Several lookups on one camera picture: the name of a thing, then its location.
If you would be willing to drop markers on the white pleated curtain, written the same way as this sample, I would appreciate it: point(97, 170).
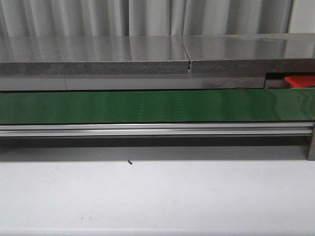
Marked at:
point(143, 17)

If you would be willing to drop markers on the red plastic bin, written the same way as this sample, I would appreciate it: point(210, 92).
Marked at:
point(300, 81)

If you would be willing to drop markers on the green conveyor belt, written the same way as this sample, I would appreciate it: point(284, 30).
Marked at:
point(222, 105)

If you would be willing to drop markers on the grey stone counter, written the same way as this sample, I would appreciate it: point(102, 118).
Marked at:
point(60, 63)

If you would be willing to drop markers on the aluminium conveyor frame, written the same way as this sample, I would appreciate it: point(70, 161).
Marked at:
point(209, 134)

